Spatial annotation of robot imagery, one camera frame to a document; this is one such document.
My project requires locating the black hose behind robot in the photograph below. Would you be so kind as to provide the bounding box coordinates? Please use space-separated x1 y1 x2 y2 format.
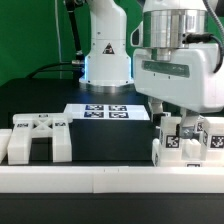
63 0 84 62

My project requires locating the white tagged cube nut right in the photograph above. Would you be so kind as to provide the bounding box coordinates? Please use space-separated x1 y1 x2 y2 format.
195 116 204 133

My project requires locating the white sheet with tags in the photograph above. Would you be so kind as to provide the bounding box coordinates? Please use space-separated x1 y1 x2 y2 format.
64 104 149 120

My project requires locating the white front fence bar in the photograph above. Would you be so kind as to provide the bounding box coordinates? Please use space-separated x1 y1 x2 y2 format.
0 166 224 193

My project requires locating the white chair back frame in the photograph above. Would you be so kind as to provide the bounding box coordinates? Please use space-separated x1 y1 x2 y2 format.
7 113 73 165

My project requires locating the white chair seat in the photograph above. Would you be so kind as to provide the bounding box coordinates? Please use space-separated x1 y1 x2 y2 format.
152 138 224 167

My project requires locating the white left fence bar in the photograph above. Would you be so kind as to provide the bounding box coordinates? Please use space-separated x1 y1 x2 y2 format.
0 129 12 163

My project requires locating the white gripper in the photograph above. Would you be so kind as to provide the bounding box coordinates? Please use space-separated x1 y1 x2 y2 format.
133 44 224 139

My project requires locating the black cable at base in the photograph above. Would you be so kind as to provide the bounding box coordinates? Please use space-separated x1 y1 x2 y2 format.
25 59 86 80

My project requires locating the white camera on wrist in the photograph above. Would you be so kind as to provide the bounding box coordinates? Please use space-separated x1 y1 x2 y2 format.
130 22 143 47

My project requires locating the white fence bar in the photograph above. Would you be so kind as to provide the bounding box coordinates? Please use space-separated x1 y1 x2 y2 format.
0 129 12 163
0 166 224 193

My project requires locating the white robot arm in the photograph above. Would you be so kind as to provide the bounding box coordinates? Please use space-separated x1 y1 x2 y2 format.
83 0 224 137

